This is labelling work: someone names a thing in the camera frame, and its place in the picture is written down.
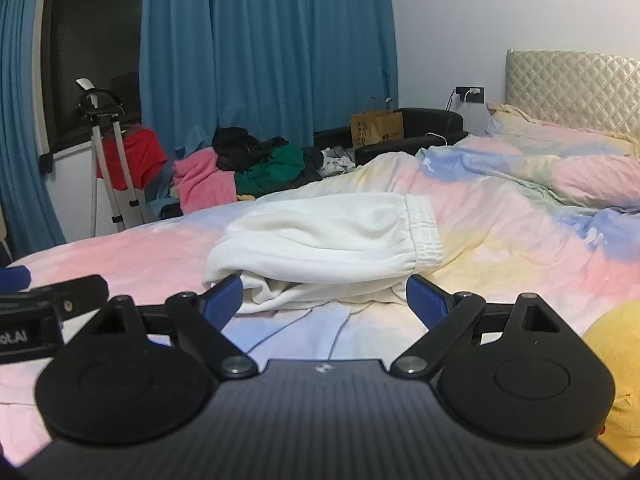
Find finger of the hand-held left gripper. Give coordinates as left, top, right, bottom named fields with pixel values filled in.
left=0, top=265, right=31, bottom=293
left=26, top=275, right=109, bottom=323

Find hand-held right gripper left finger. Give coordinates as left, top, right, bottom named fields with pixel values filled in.
left=75, top=275, right=259, bottom=380

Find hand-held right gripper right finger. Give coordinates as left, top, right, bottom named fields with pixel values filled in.
left=390, top=275, right=572, bottom=380

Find white pants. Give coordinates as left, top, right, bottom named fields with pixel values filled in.
left=202, top=192, right=446, bottom=319

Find pastel tie-dye blanket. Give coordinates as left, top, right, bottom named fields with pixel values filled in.
left=0, top=132, right=640, bottom=467

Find pink garment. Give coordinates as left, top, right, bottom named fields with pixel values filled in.
left=172, top=149, right=238, bottom=216

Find blue-grey garment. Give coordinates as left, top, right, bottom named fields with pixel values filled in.
left=149, top=179, right=182, bottom=217

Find garment steamer stand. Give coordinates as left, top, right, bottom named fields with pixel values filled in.
left=75, top=77, right=147, bottom=237

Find green garment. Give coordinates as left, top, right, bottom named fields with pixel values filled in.
left=234, top=145, right=306, bottom=197

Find red garment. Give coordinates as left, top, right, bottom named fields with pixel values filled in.
left=96, top=127, right=169, bottom=189

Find black garment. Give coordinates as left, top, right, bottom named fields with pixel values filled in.
left=213, top=127, right=289, bottom=174

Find dark garment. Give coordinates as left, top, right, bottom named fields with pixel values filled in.
left=299, top=147, right=324, bottom=184

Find white patterned garment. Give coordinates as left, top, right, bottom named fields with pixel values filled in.
left=320, top=147, right=357, bottom=179

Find blue curtain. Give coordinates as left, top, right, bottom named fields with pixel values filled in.
left=0, top=0, right=67, bottom=257
left=139, top=0, right=402, bottom=162

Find brown paper bag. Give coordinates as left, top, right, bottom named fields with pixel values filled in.
left=350, top=109, right=405, bottom=150

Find black sofa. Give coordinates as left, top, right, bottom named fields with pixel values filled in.
left=313, top=107, right=469, bottom=167

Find yellow plush toy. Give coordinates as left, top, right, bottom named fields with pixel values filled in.
left=581, top=300, right=640, bottom=469

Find pastel pillow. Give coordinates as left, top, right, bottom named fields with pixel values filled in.
left=487, top=103, right=640, bottom=162

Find dark window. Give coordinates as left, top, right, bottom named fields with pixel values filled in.
left=40, top=0, right=147, bottom=154

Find beige quilted headboard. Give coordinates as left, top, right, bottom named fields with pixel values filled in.
left=504, top=49, right=640, bottom=137

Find white charger cable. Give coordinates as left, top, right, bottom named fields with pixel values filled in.
left=424, top=91, right=473, bottom=147

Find wall socket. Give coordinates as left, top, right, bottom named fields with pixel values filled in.
left=454, top=85, right=485, bottom=105

